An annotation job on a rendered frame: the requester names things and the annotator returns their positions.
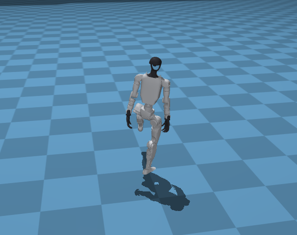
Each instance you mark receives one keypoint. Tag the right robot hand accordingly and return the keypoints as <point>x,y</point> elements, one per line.
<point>167,124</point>

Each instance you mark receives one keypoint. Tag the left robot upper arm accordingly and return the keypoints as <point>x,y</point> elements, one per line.
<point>136,85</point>

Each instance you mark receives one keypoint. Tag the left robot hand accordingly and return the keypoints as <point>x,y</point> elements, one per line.
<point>128,118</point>

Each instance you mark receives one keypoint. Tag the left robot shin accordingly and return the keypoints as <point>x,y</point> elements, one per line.
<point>139,121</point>

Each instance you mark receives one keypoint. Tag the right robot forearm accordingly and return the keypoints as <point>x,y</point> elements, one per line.
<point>167,109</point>

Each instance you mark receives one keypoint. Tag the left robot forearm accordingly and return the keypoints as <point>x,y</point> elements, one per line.
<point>130,104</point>

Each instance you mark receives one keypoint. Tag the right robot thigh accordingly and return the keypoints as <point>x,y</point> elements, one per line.
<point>156,123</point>

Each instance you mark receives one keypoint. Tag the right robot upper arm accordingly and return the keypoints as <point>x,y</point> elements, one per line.
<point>166,90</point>

